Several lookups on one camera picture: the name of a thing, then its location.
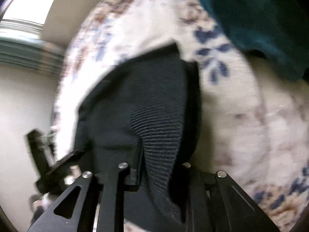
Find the black knit garment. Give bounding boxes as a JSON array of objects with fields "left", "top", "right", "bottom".
[{"left": 74, "top": 44, "right": 201, "bottom": 231}]

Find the cream floral fleece blanket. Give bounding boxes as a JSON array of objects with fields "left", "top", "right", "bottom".
[{"left": 52, "top": 0, "right": 308, "bottom": 231}]

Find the striped green beige curtain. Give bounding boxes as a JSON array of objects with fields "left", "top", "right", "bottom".
[{"left": 0, "top": 19, "right": 66, "bottom": 76}]

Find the dark teal velvet blanket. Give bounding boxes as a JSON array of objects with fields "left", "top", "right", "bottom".
[{"left": 199, "top": 0, "right": 308, "bottom": 81}]

